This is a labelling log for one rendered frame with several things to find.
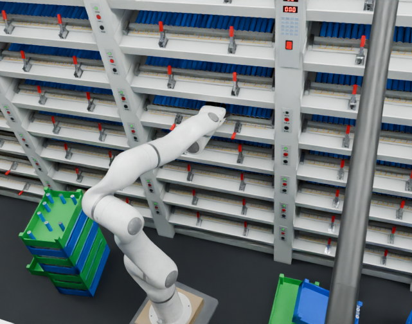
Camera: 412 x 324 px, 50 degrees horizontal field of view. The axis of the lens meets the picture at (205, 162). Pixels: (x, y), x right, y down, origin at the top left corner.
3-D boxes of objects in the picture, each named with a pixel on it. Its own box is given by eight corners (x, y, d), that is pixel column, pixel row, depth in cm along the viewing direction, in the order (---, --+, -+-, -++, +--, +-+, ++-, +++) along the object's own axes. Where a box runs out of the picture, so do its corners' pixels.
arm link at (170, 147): (154, 125, 141) (212, 105, 164) (135, 154, 152) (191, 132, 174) (171, 145, 139) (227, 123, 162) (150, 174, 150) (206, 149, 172)
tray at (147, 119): (275, 144, 183) (274, 134, 175) (143, 125, 201) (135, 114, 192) (285, 103, 191) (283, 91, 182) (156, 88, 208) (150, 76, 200)
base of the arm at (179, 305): (175, 340, 187) (165, 319, 174) (141, 319, 196) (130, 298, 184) (199, 304, 197) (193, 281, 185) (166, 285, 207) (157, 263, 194)
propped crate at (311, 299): (355, 307, 223) (362, 301, 216) (350, 346, 210) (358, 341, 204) (299, 284, 223) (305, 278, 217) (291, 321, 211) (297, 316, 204)
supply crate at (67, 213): (63, 249, 208) (58, 239, 202) (24, 245, 212) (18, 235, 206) (86, 198, 228) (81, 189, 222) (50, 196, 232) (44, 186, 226)
